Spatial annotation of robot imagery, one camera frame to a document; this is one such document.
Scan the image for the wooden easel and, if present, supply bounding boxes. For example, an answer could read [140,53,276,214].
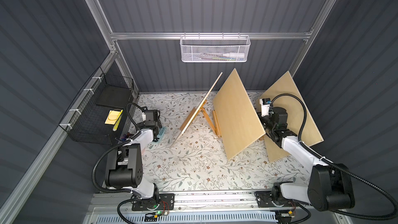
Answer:
[179,106,216,135]
[212,111,221,138]

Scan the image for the large plywood board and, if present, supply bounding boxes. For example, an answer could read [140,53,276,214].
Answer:
[259,72,324,162]

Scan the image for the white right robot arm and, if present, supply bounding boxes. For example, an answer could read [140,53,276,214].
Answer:
[258,101,355,212]

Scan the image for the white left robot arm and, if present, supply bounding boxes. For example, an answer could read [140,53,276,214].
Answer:
[105,108,162,206]

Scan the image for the teal desk calculator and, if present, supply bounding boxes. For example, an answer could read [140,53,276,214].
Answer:
[153,127,167,143]

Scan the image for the pink cup with markers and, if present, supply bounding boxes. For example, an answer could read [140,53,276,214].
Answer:
[121,133,135,143]

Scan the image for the yellow sticky note pad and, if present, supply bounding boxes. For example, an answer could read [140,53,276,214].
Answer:
[105,110,123,125]

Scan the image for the black tray in basket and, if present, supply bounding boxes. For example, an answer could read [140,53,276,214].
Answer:
[95,85,131,109]

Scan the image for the white tube in basket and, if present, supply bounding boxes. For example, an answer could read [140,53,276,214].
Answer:
[221,52,246,61]

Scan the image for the black wire wall basket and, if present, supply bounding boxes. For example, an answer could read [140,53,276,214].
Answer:
[59,68,134,145]

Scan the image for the white wire mesh basket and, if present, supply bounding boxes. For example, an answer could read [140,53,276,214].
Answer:
[179,34,251,63]

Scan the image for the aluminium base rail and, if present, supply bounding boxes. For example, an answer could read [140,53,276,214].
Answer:
[90,188,343,215]

